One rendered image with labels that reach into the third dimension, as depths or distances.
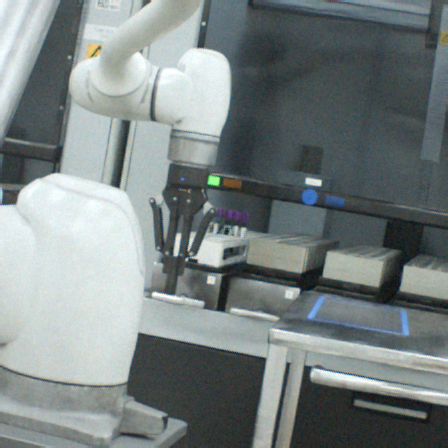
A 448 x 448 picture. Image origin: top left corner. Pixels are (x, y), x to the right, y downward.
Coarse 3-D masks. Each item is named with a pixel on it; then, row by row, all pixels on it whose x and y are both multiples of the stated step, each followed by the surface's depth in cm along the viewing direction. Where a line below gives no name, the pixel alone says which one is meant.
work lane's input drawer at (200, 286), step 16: (160, 272) 235; (192, 272) 233; (208, 272) 233; (224, 272) 240; (160, 288) 235; (176, 288) 234; (192, 288) 234; (208, 288) 233; (224, 288) 237; (192, 304) 229; (208, 304) 233
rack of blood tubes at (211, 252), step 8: (192, 232) 252; (208, 232) 261; (176, 240) 238; (192, 240) 237; (208, 240) 236; (216, 240) 239; (224, 240) 243; (232, 240) 247; (240, 240) 254; (248, 240) 263; (176, 248) 238; (200, 248) 237; (208, 248) 236; (216, 248) 236; (248, 248) 264; (200, 256) 237; (208, 256) 237; (216, 256) 236; (224, 256) 254; (232, 256) 254; (240, 256) 258; (208, 264) 237; (216, 264) 236; (224, 264) 242
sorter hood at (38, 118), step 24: (72, 0) 246; (72, 24) 246; (48, 48) 247; (72, 48) 245; (48, 72) 247; (24, 96) 248; (48, 96) 247; (24, 120) 248; (48, 120) 247; (24, 144) 247; (48, 144) 247
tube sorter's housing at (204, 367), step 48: (144, 48) 244; (192, 48) 242; (144, 144) 244; (144, 192) 245; (144, 240) 245; (384, 240) 297; (432, 240) 307; (144, 288) 245; (144, 336) 236; (192, 336) 234; (240, 336) 232; (144, 384) 236; (192, 384) 234; (240, 384) 232; (432, 384) 224; (192, 432) 234; (240, 432) 232; (336, 432) 228; (384, 432) 226; (432, 432) 224
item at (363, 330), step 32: (288, 320) 166; (320, 320) 172; (352, 320) 179; (384, 320) 186; (416, 320) 193; (320, 352) 154; (352, 352) 153; (384, 352) 153; (416, 352) 154; (288, 384) 212; (352, 384) 150; (384, 384) 149; (256, 416) 156; (288, 416) 212
